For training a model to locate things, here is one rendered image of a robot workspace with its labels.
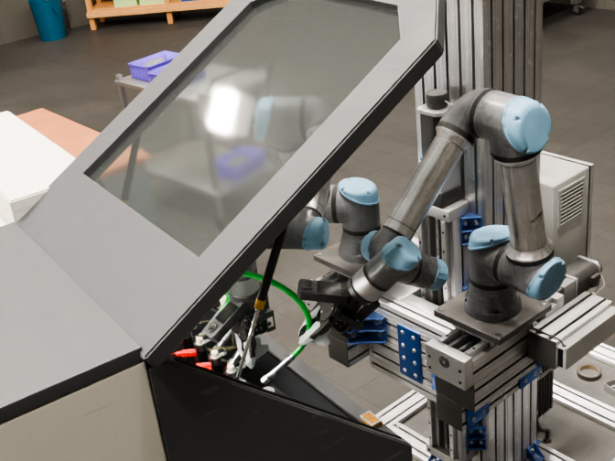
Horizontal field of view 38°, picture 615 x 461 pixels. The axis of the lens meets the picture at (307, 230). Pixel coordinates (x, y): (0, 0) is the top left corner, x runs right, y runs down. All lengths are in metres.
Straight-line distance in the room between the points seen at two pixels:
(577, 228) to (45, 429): 1.80
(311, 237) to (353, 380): 1.98
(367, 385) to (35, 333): 2.40
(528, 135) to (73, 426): 1.12
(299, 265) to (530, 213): 2.85
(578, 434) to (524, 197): 1.41
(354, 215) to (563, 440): 1.18
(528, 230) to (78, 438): 1.13
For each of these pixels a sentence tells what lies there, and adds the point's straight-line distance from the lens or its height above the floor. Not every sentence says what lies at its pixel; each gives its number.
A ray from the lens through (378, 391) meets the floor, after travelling 3.89.
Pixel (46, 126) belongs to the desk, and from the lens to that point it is 5.57.
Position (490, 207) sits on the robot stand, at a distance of 2.54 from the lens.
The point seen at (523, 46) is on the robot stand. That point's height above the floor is 1.65.
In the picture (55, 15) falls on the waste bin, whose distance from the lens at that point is 10.67.
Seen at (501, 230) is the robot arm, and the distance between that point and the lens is 2.36.
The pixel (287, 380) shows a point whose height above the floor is 0.89.
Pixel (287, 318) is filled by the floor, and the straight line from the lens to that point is 4.43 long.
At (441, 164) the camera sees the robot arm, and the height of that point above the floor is 1.53.
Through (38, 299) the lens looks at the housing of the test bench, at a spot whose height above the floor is 1.50.
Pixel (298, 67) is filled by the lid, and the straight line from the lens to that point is 1.95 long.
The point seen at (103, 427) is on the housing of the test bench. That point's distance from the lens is 1.65.
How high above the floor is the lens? 2.35
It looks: 27 degrees down
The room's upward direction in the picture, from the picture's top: 7 degrees counter-clockwise
